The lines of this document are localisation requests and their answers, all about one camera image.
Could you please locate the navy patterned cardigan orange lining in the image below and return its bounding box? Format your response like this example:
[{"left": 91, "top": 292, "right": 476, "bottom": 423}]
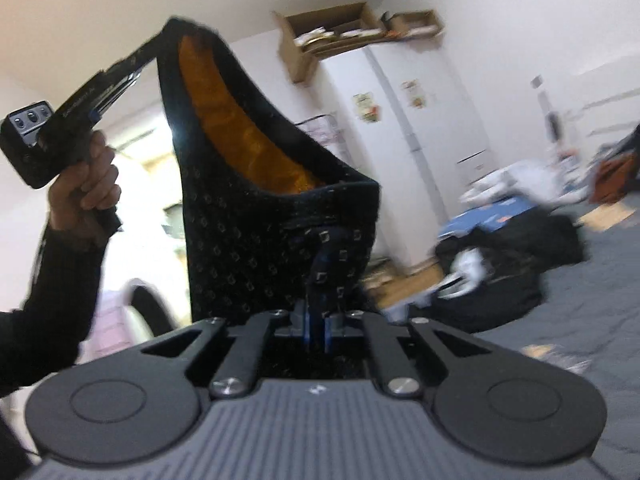
[{"left": 102, "top": 16, "right": 381, "bottom": 326}]

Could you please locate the black sleeved left forearm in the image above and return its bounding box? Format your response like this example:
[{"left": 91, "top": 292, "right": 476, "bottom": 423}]
[{"left": 0, "top": 219, "right": 109, "bottom": 480}]

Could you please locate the black clothes pile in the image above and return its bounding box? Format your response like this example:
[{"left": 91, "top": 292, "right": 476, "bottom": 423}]
[{"left": 426, "top": 207, "right": 587, "bottom": 334}]

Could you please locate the left hand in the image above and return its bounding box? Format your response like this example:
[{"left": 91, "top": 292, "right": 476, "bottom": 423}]
[{"left": 48, "top": 130, "right": 122, "bottom": 247}]

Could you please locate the white wardrobe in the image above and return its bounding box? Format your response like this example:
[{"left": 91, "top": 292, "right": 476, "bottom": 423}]
[{"left": 311, "top": 40, "right": 498, "bottom": 271}]

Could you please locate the grey blue quilted bedspread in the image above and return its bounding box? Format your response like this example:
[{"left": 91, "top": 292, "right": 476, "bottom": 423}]
[{"left": 442, "top": 195, "right": 639, "bottom": 479}]

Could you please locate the cardboard box on wardrobe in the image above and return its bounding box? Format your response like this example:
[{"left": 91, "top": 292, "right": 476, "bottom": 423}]
[{"left": 272, "top": 2, "right": 387, "bottom": 84}]

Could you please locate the small cardboard box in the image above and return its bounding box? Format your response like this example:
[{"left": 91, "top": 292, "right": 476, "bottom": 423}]
[{"left": 381, "top": 10, "right": 445, "bottom": 40}]

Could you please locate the rust brown garment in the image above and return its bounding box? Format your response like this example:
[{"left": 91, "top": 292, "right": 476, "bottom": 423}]
[{"left": 590, "top": 153, "right": 639, "bottom": 204}]

